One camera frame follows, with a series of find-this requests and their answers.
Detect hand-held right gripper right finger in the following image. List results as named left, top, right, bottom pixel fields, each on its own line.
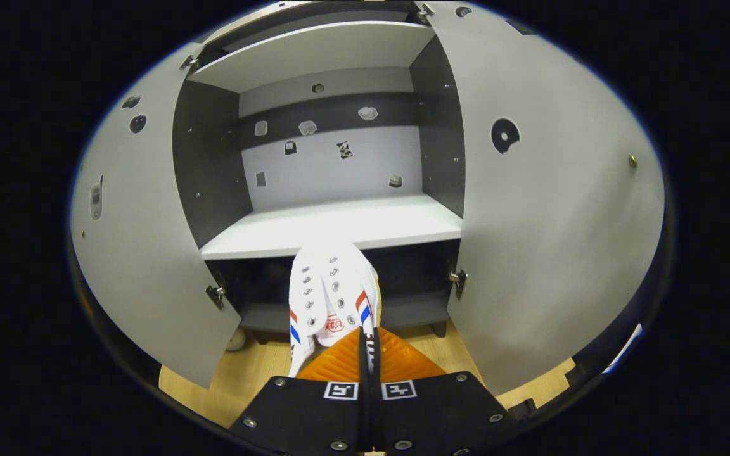
left=365, top=326, right=521, bottom=455

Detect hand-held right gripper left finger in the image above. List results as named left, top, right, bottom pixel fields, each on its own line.
left=229, top=328, right=366, bottom=453

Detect white shoe cabinet door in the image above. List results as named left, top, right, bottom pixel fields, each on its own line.
left=70, top=41, right=243, bottom=389
left=413, top=0, right=665, bottom=396

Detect white shoe cabinet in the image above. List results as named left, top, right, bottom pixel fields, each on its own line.
left=172, top=0, right=468, bottom=346

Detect white cabinet shelf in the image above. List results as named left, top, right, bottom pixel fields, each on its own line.
left=200, top=193, right=464, bottom=260
left=186, top=21, right=437, bottom=94

